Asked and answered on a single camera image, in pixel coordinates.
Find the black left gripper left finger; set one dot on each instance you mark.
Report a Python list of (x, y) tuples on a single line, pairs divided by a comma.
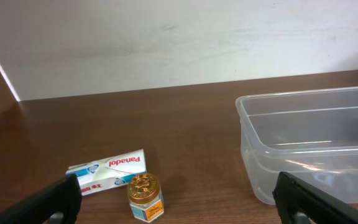
[(63, 197)]

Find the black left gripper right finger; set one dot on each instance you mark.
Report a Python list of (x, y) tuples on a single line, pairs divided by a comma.
[(299, 202)]

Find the clear plastic container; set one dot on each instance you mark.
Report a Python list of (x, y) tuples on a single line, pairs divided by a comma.
[(310, 134)]

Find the white Panadol medicine box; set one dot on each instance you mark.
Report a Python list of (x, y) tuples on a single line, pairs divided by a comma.
[(108, 173)]

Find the gold-lidded balm jar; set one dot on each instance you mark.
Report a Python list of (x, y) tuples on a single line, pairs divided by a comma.
[(145, 197)]

